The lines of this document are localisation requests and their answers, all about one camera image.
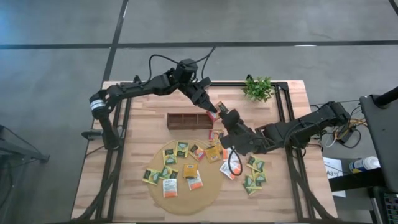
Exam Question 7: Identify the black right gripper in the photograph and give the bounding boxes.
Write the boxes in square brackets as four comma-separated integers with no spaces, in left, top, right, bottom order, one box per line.
[219,109,265,156]

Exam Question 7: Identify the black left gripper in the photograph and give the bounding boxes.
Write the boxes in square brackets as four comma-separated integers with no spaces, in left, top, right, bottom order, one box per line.
[182,77,218,112]

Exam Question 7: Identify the white orange Tazo tea packet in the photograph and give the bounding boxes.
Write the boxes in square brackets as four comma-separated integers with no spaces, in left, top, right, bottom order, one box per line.
[222,147,238,162]
[219,160,243,180]
[187,172,204,191]
[162,178,178,198]

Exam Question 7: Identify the green yellow tea packet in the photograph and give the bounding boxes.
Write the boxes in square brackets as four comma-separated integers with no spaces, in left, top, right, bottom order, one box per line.
[252,169,267,184]
[246,155,266,173]
[142,167,162,185]
[159,166,179,180]
[242,174,262,196]
[176,141,190,158]

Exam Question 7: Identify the yellow black tea packets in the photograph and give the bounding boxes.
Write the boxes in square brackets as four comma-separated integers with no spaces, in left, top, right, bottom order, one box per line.
[162,148,177,166]

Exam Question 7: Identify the brown wooden organizer box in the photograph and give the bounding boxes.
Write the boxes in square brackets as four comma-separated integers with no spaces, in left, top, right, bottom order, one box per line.
[167,112,215,131]

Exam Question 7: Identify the green plant in white pot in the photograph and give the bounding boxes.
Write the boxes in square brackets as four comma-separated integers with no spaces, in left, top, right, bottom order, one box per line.
[242,76,275,103]

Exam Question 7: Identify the round woven straw placemat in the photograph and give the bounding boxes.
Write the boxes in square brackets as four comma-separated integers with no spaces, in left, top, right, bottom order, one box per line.
[148,139,224,216]

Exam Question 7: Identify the white paper sheet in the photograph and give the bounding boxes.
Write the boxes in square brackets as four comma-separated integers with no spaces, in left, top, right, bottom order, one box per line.
[323,157,346,198]

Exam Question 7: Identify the black power adapter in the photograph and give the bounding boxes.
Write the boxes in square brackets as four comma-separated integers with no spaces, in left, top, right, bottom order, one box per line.
[337,126,355,144]

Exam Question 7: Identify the black shelf bar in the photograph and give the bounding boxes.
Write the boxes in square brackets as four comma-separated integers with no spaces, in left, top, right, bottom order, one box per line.
[328,167,386,192]

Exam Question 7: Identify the white spray can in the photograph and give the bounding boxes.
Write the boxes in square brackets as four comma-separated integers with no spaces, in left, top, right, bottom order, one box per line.
[348,156,381,174]

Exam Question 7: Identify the dark grey flat panel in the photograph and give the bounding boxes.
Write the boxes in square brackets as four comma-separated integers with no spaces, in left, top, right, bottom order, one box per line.
[359,93,398,194]

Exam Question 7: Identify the black pole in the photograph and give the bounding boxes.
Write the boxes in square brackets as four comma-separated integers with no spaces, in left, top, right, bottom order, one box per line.
[371,86,398,107]

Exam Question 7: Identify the dark metal cart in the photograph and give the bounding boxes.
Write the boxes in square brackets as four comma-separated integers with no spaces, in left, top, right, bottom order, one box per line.
[0,124,50,224]

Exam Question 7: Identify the black mesh crate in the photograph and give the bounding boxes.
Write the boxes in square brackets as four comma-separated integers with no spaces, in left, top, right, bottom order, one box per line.
[369,186,398,224]

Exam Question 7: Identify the black metal table frame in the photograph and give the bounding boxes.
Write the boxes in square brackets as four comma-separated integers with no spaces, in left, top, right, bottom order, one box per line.
[73,74,335,223]

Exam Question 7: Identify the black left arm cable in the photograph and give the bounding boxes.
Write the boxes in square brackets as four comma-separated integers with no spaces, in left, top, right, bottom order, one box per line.
[148,46,217,82]

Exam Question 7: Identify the thin black floor cable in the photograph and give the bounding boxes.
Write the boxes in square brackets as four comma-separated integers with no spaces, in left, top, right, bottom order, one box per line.
[310,99,361,108]

